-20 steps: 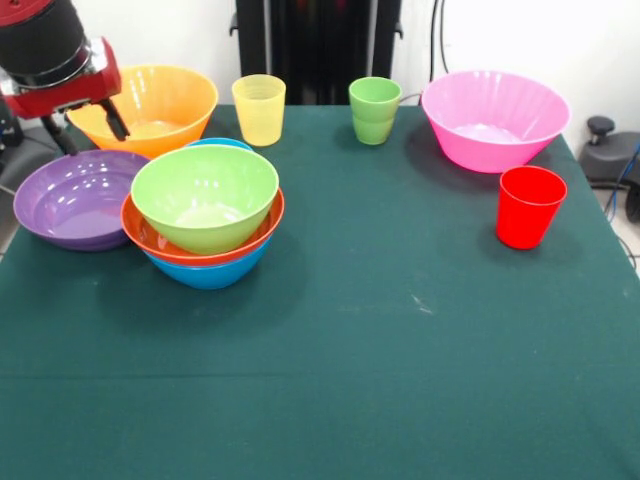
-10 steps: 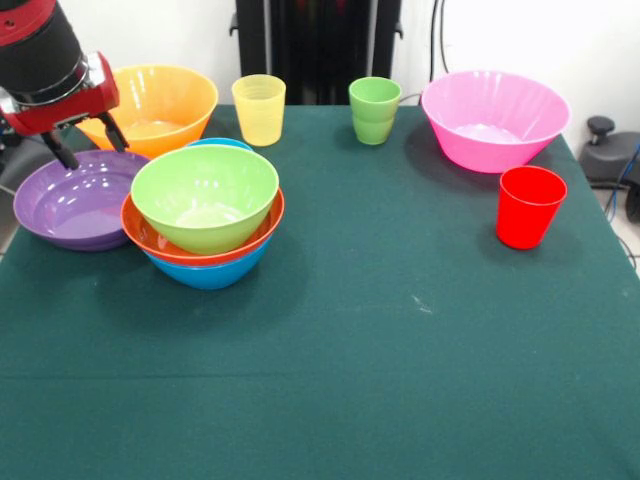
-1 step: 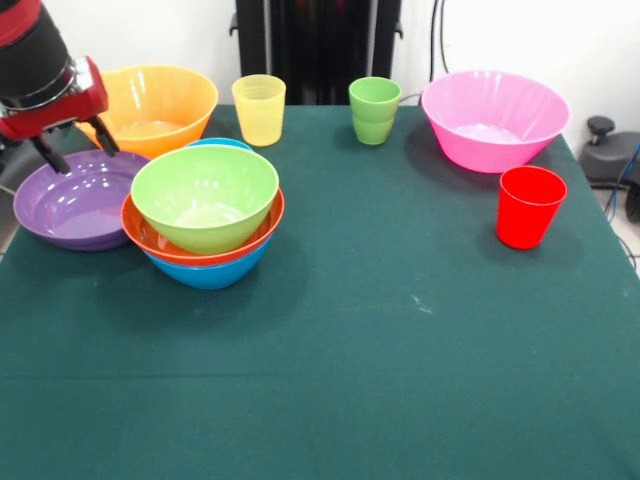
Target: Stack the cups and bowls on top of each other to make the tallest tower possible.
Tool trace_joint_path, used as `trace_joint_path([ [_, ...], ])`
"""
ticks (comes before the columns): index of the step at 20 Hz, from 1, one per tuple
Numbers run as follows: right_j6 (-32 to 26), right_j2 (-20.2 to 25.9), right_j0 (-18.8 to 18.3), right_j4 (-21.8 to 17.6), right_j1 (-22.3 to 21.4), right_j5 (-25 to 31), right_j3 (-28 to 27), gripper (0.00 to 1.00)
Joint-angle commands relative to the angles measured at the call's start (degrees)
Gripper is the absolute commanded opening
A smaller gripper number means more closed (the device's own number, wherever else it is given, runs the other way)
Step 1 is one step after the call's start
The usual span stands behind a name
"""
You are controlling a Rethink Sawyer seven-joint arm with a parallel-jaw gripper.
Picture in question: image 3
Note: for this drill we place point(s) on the dark green tablecloth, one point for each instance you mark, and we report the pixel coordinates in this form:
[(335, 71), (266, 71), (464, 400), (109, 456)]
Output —
[(200, 400)]

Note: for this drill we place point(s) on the small blue plastic bowl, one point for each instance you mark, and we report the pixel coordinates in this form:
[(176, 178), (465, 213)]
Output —
[(220, 142)]

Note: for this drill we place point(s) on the large blue plastic bowl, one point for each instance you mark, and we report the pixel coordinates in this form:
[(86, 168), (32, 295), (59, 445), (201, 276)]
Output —
[(210, 277)]

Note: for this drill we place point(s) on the green plastic bowl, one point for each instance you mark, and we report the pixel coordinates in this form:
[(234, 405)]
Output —
[(205, 200)]

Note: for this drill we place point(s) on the orange plastic bowl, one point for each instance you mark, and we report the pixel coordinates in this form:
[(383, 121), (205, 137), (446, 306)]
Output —
[(160, 105)]

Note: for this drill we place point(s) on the green plastic cup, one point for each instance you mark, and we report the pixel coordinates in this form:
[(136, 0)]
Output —
[(374, 115)]

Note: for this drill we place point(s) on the red plastic cup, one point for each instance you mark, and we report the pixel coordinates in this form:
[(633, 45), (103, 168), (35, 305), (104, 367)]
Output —
[(530, 210)]

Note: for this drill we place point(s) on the pink plastic bowl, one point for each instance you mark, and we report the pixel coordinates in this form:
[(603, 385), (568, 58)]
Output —
[(495, 115)]

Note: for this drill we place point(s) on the black chair base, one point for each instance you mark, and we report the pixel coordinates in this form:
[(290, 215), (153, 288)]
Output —
[(610, 155)]

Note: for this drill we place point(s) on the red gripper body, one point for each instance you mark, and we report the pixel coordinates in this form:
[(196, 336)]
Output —
[(60, 117)]

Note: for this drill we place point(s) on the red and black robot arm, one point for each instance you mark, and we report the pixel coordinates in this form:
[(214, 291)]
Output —
[(30, 55)]

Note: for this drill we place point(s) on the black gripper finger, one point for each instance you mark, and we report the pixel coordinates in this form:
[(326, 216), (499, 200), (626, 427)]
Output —
[(52, 155), (105, 137)]

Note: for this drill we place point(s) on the red-orange plastic bowl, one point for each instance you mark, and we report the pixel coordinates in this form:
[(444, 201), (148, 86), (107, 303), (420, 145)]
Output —
[(150, 240)]

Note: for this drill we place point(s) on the grey chair base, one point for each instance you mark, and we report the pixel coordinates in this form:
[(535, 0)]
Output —
[(25, 160)]

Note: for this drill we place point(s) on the purple plastic bowl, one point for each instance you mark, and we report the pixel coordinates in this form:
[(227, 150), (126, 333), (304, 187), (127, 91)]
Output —
[(70, 210)]

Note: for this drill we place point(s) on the yellow plastic cup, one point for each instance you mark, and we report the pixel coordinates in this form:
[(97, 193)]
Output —
[(259, 110)]

